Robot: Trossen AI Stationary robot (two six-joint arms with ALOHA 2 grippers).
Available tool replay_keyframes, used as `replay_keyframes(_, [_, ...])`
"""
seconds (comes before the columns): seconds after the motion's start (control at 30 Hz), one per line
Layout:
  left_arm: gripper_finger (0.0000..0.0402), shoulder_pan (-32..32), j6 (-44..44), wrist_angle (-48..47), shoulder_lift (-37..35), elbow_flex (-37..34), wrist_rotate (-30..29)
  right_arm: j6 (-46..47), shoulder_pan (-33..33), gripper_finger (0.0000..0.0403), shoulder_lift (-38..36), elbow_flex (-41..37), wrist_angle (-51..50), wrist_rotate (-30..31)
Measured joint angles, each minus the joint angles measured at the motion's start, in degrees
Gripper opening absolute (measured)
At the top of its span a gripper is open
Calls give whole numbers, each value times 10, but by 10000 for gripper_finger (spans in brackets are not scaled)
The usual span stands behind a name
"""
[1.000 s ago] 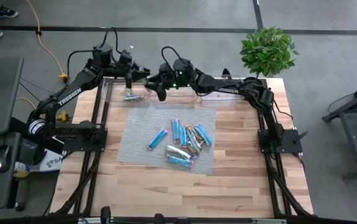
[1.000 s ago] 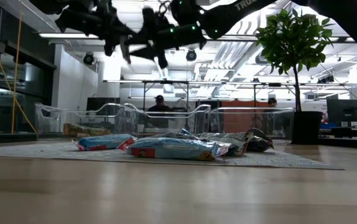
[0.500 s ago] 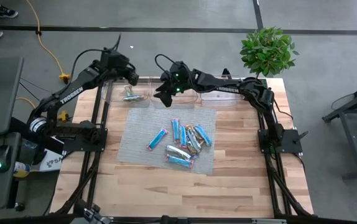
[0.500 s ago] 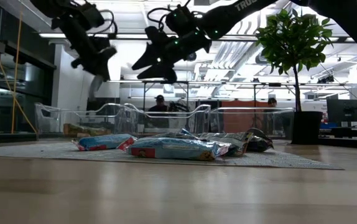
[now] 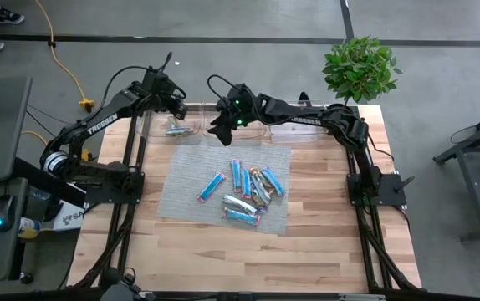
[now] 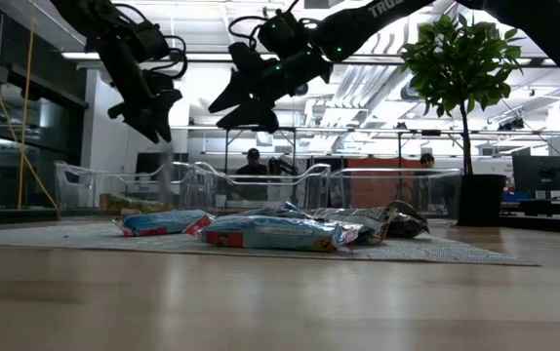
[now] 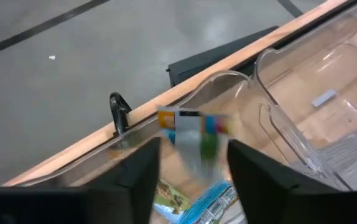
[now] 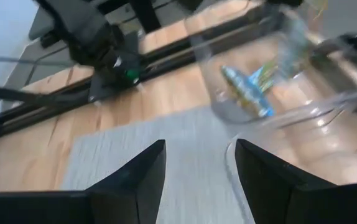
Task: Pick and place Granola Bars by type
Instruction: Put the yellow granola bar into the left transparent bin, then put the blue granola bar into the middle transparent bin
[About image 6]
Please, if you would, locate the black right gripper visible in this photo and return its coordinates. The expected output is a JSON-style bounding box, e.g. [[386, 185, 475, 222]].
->
[[207, 43, 333, 134]]

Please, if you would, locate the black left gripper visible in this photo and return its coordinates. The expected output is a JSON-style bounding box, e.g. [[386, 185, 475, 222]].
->
[[97, 41, 183, 145]]

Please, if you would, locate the green yellow granola bar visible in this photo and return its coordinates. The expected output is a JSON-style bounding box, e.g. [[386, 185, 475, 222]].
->
[[98, 192, 177, 216]]

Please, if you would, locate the blue chocolate chip granola bar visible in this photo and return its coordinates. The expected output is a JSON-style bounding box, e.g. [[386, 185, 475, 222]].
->
[[238, 201, 313, 219], [198, 214, 363, 254], [112, 209, 217, 239]]

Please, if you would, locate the dark snack bag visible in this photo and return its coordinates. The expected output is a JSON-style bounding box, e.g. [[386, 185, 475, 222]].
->
[[308, 206, 398, 246]]

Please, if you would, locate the dark glossy granola bar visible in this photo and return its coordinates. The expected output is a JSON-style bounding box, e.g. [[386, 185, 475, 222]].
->
[[385, 199, 430, 240]]

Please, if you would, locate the black flat screen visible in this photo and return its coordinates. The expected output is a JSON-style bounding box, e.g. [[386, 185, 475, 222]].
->
[[136, 152, 189, 182]]

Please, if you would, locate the person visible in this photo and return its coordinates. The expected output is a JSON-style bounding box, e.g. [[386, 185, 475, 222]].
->
[[234, 147, 271, 202], [406, 152, 457, 215]]

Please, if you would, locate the black background equipment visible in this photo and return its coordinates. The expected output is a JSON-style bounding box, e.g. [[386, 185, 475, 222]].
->
[[266, 155, 300, 176]]

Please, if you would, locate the grey woven placemat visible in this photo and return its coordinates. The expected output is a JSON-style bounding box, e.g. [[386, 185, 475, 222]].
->
[[0, 219, 540, 267]]

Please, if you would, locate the orange partition panel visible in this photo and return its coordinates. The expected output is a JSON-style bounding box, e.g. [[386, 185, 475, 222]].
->
[[347, 157, 430, 211]]

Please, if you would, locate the green leafy indoor tree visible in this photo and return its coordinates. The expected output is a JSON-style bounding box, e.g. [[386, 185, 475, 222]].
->
[[400, 13, 525, 176]]

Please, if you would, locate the blue box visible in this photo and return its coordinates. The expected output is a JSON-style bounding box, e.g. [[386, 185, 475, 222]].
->
[[500, 190, 531, 204]]

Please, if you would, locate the black computer monitor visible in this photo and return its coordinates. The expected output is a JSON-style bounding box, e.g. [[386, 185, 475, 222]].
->
[[512, 154, 560, 192]]

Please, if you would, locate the dark office desk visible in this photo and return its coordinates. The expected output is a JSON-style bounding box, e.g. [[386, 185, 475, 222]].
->
[[499, 197, 560, 219]]

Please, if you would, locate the black metal table frame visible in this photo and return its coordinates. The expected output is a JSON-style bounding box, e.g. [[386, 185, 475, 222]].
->
[[222, 125, 299, 176]]

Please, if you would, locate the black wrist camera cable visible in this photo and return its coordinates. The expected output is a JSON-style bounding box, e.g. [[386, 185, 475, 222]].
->
[[228, 15, 262, 41]]

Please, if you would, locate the yellow cable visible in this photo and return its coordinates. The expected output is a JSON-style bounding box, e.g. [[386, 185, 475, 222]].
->
[[0, 0, 60, 211], [17, 0, 36, 211]]

